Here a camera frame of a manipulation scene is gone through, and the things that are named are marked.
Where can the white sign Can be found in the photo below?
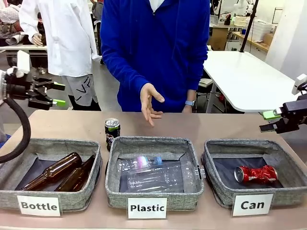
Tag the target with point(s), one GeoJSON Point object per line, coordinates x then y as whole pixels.
{"type": "Point", "coordinates": [252, 204]}

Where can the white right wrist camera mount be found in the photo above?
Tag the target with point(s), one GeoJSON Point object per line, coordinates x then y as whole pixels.
{"type": "Point", "coordinates": [299, 83]}

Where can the grey fabric basket Plastic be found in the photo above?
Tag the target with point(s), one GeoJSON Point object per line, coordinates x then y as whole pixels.
{"type": "Point", "coordinates": [153, 146]}

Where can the white background table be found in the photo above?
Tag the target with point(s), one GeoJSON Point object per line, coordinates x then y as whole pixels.
{"type": "Point", "coordinates": [14, 48]}

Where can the wooden workbench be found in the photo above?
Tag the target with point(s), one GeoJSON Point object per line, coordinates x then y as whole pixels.
{"type": "Point", "coordinates": [254, 42]}

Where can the white shirt on mannequin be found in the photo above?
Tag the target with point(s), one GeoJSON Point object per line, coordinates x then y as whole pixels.
{"type": "Point", "coordinates": [69, 36]}

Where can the clear bottle with pink label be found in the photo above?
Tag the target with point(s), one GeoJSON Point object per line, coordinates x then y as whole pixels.
{"type": "Point", "coordinates": [141, 161]}

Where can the person right hand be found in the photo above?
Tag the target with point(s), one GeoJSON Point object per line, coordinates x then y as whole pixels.
{"type": "Point", "coordinates": [147, 100]}

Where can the pile of clothes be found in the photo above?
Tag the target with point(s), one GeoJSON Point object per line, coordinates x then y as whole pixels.
{"type": "Point", "coordinates": [9, 16]}

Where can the large white table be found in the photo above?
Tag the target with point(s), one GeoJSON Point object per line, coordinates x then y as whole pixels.
{"type": "Point", "coordinates": [239, 79]}

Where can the background person dark clothes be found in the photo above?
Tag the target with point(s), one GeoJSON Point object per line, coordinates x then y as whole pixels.
{"type": "Point", "coordinates": [97, 9]}

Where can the shoe on floor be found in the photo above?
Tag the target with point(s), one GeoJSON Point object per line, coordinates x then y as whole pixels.
{"type": "Point", "coordinates": [40, 70]}

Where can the person left forearm blue sleeve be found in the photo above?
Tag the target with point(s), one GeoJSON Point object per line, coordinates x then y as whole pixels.
{"type": "Point", "coordinates": [197, 72]}

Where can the grey fabric basket Can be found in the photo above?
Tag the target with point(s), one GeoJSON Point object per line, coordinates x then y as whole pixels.
{"type": "Point", "coordinates": [216, 191]}

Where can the crushed red soda can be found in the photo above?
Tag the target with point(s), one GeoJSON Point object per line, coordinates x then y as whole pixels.
{"type": "Point", "coordinates": [256, 174]}

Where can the stack of white boxes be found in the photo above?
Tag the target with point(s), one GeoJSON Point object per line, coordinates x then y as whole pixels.
{"type": "Point", "coordinates": [261, 27]}

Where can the white sign Plastic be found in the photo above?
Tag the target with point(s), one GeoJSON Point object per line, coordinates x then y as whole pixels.
{"type": "Point", "coordinates": [147, 208]}

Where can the black tripod stand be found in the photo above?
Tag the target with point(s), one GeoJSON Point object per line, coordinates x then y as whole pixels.
{"type": "Point", "coordinates": [249, 24]}

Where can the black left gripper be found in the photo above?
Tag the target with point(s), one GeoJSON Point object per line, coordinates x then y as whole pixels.
{"type": "Point", "coordinates": [16, 89]}

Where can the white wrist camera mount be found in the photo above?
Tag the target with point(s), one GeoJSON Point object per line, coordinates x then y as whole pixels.
{"type": "Point", "coordinates": [299, 83]}
{"type": "Point", "coordinates": [23, 61]}

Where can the brown glass bottle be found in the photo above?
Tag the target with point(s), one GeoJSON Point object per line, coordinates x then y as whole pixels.
{"type": "Point", "coordinates": [76, 178]}
{"type": "Point", "coordinates": [55, 170]}

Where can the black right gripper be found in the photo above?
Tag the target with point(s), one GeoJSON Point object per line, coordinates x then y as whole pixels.
{"type": "Point", "coordinates": [296, 110]}

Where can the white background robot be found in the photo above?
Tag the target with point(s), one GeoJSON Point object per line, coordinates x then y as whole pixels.
{"type": "Point", "coordinates": [241, 6]}

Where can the white sign Bottle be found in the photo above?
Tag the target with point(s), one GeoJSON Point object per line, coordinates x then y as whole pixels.
{"type": "Point", "coordinates": [38, 205]}

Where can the grey printed shorts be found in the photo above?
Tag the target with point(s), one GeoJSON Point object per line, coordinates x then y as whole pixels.
{"type": "Point", "coordinates": [79, 83]}

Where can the large clear plastic bottle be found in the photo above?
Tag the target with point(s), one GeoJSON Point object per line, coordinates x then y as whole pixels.
{"type": "Point", "coordinates": [163, 177]}

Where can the person torso blue jacket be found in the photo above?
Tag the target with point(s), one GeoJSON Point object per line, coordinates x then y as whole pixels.
{"type": "Point", "coordinates": [156, 48]}

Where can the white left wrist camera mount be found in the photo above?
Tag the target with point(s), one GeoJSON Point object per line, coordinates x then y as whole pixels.
{"type": "Point", "coordinates": [23, 61]}

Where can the light blue wrist watch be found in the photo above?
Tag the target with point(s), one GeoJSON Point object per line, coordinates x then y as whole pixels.
{"type": "Point", "coordinates": [190, 103]}

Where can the black soda can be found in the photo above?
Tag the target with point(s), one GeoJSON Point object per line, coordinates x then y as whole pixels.
{"type": "Point", "coordinates": [112, 134]}

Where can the grey fabric basket Bottle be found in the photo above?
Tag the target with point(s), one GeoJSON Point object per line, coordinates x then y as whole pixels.
{"type": "Point", "coordinates": [9, 198]}

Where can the person left hand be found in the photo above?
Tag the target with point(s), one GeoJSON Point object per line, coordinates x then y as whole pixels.
{"type": "Point", "coordinates": [187, 109]}

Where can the person right forearm blue sleeve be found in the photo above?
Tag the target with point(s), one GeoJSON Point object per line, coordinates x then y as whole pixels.
{"type": "Point", "coordinates": [124, 76]}

